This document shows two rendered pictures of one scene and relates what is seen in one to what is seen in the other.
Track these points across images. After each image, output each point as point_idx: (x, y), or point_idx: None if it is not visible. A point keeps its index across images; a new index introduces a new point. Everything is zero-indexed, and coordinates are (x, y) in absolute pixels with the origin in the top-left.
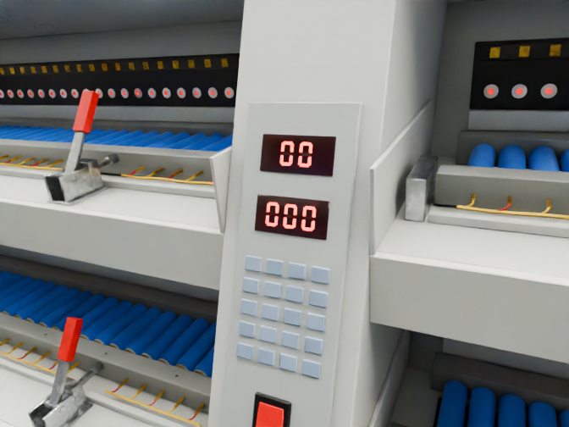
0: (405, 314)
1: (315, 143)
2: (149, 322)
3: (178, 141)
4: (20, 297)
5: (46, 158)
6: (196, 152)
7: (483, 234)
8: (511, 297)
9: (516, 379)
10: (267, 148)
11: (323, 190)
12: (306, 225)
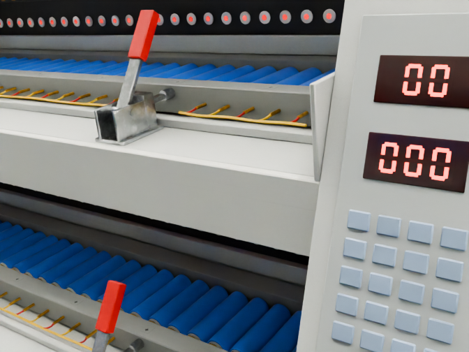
0: None
1: (453, 66)
2: (195, 297)
3: (243, 75)
4: (44, 258)
5: (88, 93)
6: (271, 86)
7: None
8: None
9: None
10: (384, 73)
11: (462, 127)
12: (437, 173)
